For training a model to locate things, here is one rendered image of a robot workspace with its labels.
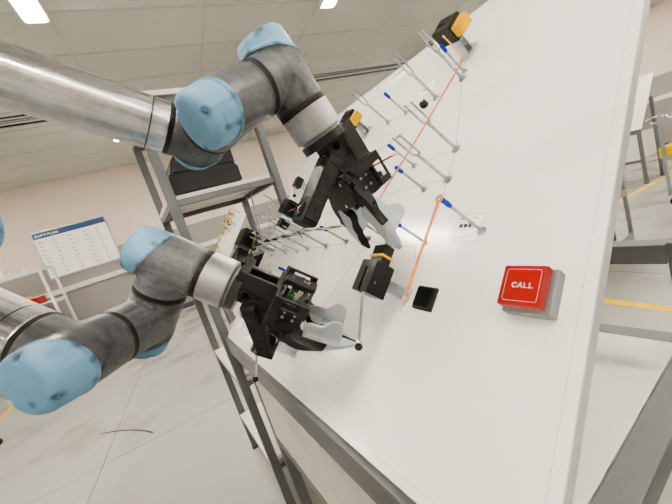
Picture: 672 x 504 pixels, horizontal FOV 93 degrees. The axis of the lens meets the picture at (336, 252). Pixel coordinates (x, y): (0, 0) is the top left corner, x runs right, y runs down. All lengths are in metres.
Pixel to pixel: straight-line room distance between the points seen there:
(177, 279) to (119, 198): 7.70
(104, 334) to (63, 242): 7.82
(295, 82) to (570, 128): 0.38
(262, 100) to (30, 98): 0.26
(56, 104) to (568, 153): 0.65
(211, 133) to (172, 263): 0.18
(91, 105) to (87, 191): 7.78
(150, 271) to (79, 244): 7.72
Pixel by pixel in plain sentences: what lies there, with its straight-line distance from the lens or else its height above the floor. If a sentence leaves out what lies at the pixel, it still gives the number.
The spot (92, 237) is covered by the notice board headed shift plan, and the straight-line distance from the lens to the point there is 8.17.
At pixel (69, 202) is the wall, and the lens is 8.34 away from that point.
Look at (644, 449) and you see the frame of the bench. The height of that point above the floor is 0.80.
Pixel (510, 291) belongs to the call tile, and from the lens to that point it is 0.43.
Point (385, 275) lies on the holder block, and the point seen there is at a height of 1.11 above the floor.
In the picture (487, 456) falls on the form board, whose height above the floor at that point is 0.93.
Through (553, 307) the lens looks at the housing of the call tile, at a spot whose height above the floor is 1.07.
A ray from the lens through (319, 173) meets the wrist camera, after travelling 0.49.
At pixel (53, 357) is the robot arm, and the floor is 1.19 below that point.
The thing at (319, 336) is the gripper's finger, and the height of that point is 1.06.
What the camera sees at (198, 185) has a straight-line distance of 1.50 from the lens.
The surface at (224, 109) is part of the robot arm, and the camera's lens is 0.42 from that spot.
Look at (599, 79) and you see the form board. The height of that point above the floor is 1.30.
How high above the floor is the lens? 1.25
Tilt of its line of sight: 9 degrees down
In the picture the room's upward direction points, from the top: 18 degrees counter-clockwise
